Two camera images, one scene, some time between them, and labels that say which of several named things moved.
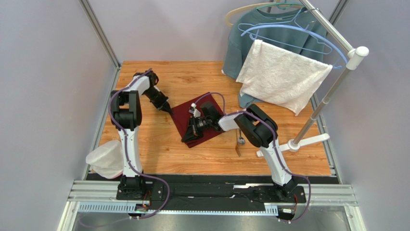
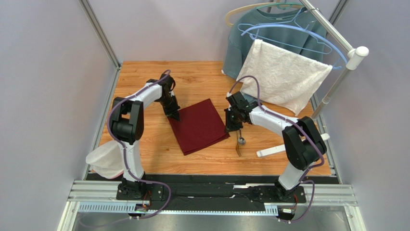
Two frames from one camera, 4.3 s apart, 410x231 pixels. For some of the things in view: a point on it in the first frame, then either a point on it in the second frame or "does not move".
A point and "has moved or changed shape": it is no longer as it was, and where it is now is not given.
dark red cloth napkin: [182, 115] has moved or changed shape
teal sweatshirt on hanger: [298, 30] does not move
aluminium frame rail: [102, 38] does not move
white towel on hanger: [273, 75] does not move
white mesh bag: [107, 160] does not move
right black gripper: [193, 128] -> [232, 114]
